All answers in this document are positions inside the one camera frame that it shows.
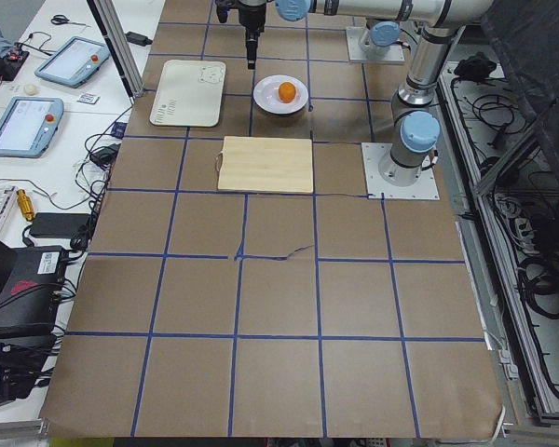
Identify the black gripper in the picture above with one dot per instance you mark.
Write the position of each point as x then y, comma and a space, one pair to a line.
252, 17

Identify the orange fruit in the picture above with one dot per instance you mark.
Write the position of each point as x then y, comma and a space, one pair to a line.
287, 92

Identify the cream bear tray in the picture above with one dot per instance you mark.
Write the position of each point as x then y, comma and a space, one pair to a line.
189, 94

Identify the white round plate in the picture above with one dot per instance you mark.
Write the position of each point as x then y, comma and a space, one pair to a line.
266, 96

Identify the black power adapter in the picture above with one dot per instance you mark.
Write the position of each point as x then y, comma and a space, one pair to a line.
138, 39

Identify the bamboo cutting board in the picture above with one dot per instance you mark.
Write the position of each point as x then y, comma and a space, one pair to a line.
273, 165

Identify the small printed card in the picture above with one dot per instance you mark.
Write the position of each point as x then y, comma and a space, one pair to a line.
88, 98

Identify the far teach pendant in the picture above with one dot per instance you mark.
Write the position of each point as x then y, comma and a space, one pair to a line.
74, 63

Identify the teach pendant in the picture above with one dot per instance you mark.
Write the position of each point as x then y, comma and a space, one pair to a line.
74, 63
28, 125

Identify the black scissors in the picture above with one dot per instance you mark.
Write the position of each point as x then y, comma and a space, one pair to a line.
60, 20

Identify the small white ball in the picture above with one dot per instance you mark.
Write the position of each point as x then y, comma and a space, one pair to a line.
30, 89

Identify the near teach pendant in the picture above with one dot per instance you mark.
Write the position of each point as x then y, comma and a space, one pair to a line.
28, 125

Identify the brown paper table cover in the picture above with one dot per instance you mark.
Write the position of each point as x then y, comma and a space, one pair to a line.
204, 312

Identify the black power brick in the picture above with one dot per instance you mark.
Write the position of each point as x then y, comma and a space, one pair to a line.
58, 225

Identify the gold metal cylinder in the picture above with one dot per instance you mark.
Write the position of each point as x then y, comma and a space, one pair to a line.
25, 205

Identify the black electronics box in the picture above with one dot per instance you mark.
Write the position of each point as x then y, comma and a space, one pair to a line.
30, 280

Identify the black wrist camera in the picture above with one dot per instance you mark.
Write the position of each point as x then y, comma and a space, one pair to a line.
222, 10

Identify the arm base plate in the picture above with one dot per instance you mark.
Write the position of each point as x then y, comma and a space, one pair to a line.
362, 49
387, 180

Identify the aluminium frame post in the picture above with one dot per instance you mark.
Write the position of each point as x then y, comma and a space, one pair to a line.
109, 25

